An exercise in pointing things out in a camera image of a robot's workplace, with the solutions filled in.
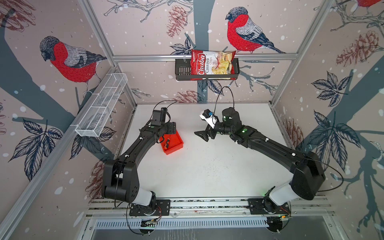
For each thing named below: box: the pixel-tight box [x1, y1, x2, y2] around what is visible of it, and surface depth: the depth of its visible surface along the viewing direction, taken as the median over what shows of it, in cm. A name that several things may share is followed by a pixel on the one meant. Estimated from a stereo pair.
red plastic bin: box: [159, 129, 184, 155], surface depth 97 cm
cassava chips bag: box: [190, 50, 237, 81], surface depth 90 cm
